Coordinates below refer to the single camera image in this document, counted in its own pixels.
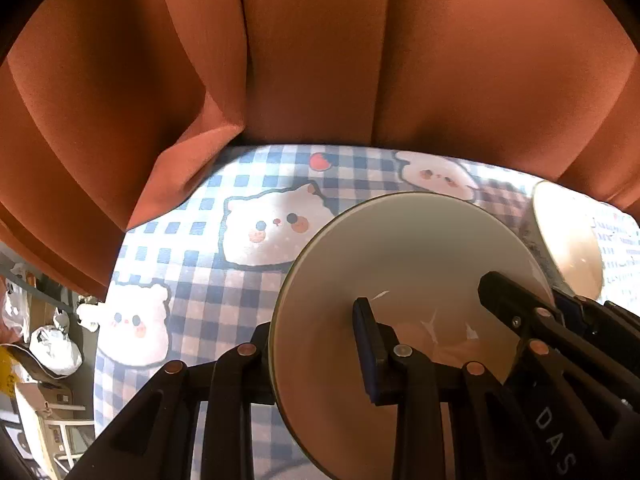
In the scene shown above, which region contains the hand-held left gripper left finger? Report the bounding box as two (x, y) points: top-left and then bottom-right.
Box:
(65, 323), (277, 480)

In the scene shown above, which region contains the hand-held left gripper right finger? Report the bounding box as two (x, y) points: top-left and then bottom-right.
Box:
(352, 297), (542, 480)

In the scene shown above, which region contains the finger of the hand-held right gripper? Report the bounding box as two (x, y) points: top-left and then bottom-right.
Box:
(557, 292), (640, 357)
(478, 271), (592, 377)

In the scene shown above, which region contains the white bowl with green print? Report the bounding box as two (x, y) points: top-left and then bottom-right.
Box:
(268, 191), (556, 480)
(520, 180), (607, 301)

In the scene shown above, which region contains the blue checked cartoon tablecloth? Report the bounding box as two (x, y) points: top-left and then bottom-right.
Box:
(92, 144), (640, 480)

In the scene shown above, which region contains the white plastic bag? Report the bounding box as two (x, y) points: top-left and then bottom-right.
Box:
(0, 280), (32, 332)
(29, 325), (84, 377)

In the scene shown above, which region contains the cardboard box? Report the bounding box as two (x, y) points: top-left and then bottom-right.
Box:
(14, 380), (97, 466)

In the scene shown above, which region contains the orange curtain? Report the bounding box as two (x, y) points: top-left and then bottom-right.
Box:
(0, 0), (640, 301)

